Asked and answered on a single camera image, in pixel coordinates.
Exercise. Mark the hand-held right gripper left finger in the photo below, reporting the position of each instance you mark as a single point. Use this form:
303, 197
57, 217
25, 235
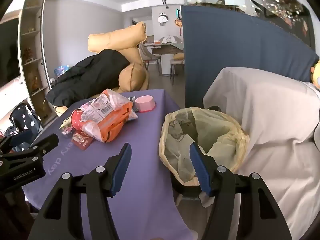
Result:
122, 170

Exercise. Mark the grey dining chair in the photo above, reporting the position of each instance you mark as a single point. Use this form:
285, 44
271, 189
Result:
148, 55

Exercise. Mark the white shelf unit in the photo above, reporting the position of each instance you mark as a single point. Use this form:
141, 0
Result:
32, 42

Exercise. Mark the round tan cushion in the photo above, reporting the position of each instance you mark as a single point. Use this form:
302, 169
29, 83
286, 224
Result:
133, 77

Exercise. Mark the yellowish plastic bag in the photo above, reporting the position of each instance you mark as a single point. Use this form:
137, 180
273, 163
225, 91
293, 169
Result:
220, 130

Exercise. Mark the grey chair with tan cushion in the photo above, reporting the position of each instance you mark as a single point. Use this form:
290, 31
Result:
177, 62

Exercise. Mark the yellow duck plush toy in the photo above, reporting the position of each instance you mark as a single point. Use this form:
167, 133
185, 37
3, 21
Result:
316, 75

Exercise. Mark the small red sauce packet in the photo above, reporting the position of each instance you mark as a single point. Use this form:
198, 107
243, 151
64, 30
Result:
82, 141

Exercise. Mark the panda wall clock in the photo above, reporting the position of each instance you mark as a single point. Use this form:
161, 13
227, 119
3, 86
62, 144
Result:
162, 18

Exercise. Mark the purple tablecloth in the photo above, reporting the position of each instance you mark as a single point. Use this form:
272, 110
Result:
150, 130

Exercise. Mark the white mesh food cover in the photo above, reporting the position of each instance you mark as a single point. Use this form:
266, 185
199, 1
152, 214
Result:
170, 40

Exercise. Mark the flat tan cushion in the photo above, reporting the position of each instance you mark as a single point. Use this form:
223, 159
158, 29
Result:
132, 55

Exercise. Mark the dining table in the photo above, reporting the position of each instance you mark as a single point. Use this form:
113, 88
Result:
165, 51

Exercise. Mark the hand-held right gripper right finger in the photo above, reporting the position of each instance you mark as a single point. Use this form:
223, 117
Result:
200, 170

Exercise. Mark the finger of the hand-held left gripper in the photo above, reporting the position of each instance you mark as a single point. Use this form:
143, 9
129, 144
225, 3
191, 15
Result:
21, 136
47, 142

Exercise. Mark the pink hexagonal box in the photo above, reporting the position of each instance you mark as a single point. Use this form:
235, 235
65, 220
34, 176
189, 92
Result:
145, 103

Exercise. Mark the orange and clear snack bag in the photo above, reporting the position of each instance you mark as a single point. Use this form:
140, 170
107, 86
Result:
110, 127

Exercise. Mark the round red wall ornament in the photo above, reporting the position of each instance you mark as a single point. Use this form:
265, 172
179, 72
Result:
179, 25

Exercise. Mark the teal round device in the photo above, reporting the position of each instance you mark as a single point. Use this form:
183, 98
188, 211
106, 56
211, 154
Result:
178, 13

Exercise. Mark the black polka dot bag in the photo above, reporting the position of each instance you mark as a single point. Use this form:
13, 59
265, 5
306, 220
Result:
22, 120

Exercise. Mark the colourful toy packet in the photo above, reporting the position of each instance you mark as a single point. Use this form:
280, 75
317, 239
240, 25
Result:
62, 71

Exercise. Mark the black jacket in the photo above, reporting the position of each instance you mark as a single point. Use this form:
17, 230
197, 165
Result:
92, 72

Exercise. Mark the red dotted snack packet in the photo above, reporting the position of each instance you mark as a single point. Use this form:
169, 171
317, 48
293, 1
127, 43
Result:
77, 120

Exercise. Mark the long tan cushion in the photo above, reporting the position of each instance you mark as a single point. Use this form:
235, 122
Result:
115, 38

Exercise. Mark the black ceiling spotlight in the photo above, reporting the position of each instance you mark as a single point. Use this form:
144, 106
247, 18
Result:
164, 1

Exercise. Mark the dark television screen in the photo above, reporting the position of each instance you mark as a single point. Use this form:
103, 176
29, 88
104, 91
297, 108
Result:
8, 52

